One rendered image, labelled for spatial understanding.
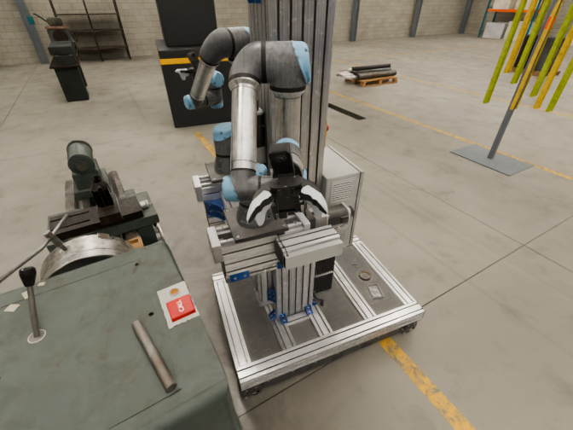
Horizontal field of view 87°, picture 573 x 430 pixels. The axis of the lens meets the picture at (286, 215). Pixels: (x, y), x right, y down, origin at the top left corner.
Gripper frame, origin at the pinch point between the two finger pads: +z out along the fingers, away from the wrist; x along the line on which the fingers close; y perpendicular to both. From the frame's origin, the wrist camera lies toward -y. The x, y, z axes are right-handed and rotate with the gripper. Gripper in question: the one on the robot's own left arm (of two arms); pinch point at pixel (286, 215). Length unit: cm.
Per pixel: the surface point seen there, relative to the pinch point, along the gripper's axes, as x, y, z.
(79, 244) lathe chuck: 73, 25, -31
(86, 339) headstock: 51, 26, 5
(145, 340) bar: 35.9, 25.7, 6.5
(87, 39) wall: 754, -10, -1271
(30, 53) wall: 925, 0, -1176
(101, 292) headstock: 55, 25, -9
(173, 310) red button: 32.6, 27.2, -2.5
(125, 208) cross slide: 96, 49, -91
